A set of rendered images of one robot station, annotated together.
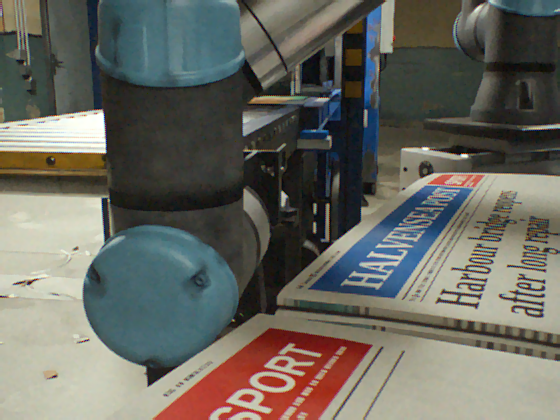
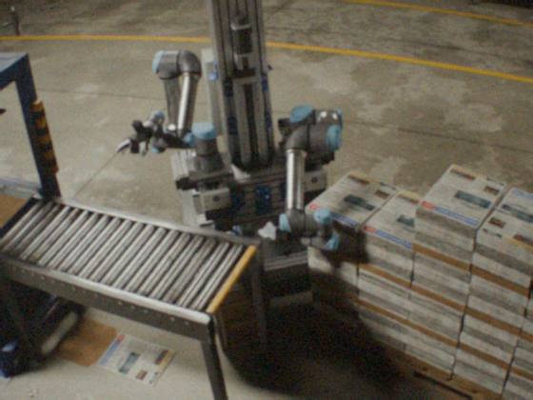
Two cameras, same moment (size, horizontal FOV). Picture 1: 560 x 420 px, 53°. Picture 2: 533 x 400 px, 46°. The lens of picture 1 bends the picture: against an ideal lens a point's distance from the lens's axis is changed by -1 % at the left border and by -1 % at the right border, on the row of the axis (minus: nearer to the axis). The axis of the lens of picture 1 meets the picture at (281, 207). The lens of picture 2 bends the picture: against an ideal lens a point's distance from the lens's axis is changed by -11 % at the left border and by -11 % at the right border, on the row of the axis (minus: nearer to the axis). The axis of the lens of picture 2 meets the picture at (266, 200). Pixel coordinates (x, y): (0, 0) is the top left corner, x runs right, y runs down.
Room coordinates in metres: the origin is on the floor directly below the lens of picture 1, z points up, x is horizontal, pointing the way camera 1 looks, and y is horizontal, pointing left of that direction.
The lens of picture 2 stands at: (-0.21, 2.36, 2.66)
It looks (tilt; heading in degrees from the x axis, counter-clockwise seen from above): 35 degrees down; 288
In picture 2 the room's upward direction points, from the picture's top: 6 degrees counter-clockwise
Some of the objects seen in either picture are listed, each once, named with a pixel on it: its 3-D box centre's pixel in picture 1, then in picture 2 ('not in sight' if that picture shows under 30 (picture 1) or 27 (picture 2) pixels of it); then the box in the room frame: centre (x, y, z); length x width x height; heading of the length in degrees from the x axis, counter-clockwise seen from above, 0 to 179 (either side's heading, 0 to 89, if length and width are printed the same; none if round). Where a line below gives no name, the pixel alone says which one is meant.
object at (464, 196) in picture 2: not in sight; (463, 194); (-0.29, 0.02, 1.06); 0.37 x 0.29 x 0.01; 66
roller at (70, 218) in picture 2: not in sight; (54, 237); (1.60, 0.24, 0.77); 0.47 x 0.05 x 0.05; 82
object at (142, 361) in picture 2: not in sight; (135, 358); (1.31, 0.28, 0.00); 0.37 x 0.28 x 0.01; 172
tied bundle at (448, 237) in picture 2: not in sight; (462, 216); (-0.29, 0.01, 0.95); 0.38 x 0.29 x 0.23; 66
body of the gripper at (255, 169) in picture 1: (237, 201); (290, 233); (0.47, 0.04, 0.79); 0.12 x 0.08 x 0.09; 172
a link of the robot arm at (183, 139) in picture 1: (174, 95); (319, 222); (0.33, 0.06, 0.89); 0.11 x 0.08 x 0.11; 9
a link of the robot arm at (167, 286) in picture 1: (179, 268); (325, 240); (0.31, 0.06, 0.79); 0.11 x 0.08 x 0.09; 172
